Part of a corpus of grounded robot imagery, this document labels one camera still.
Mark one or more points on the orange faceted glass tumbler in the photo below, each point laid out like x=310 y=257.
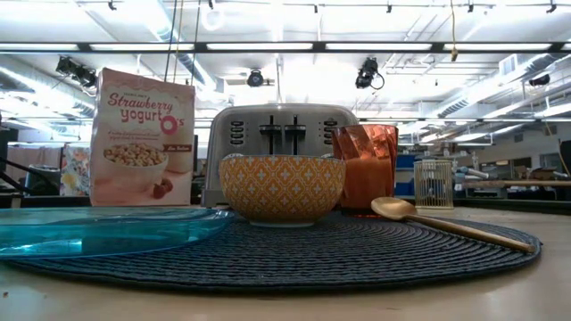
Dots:
x=370 y=178

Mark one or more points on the black ceiling light rail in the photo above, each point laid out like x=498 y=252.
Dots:
x=201 y=46

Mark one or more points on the black twin ceiling spotlight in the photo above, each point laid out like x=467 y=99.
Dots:
x=76 y=71

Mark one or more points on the blue storage bin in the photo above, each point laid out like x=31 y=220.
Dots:
x=406 y=161
x=403 y=189

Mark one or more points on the black round ceiling spotlight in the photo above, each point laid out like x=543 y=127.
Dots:
x=255 y=79

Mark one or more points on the round dark blue woven placemat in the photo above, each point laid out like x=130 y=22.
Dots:
x=312 y=254

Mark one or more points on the wooden workbench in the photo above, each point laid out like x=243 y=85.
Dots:
x=526 y=183

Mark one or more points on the white hanging loop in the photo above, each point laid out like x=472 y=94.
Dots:
x=213 y=28

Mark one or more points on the floral patterned cloth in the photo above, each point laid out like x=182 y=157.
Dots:
x=76 y=174

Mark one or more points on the stainless steel four-slot toaster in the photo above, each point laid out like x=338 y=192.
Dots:
x=283 y=111

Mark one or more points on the orange patterned ceramic bowl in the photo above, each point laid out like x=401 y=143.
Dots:
x=282 y=187

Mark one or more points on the pink strawberry yogurt cereal box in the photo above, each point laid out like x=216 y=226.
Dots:
x=143 y=178

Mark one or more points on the dark grey bin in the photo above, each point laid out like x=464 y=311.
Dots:
x=44 y=183

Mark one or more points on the teal transparent plastic plate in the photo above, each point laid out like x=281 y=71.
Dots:
x=111 y=232

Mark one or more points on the gold spoon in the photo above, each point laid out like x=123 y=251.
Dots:
x=392 y=208

